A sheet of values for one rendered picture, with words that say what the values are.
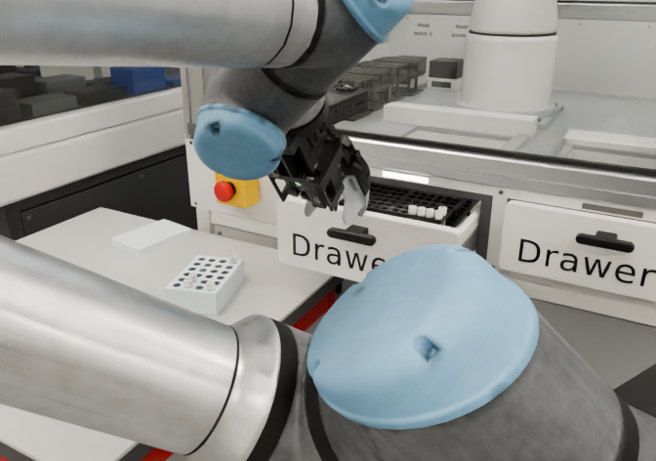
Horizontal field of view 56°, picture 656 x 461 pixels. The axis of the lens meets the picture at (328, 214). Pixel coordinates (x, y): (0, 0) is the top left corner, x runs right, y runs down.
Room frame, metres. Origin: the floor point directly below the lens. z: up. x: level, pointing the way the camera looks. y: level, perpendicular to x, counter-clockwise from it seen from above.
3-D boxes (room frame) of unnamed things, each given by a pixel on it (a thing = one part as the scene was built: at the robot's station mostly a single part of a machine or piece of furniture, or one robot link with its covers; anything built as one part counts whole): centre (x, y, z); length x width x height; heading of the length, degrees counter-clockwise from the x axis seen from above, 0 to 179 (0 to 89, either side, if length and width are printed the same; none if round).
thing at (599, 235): (0.78, -0.39, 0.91); 0.07 x 0.04 x 0.01; 61
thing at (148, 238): (1.10, 0.35, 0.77); 0.13 x 0.09 x 0.02; 142
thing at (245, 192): (1.10, 0.17, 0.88); 0.07 x 0.05 x 0.07; 61
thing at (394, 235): (0.82, -0.05, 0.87); 0.29 x 0.02 x 0.11; 61
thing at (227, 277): (0.89, 0.20, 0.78); 0.12 x 0.08 x 0.04; 167
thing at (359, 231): (0.80, -0.04, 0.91); 0.07 x 0.04 x 0.01; 61
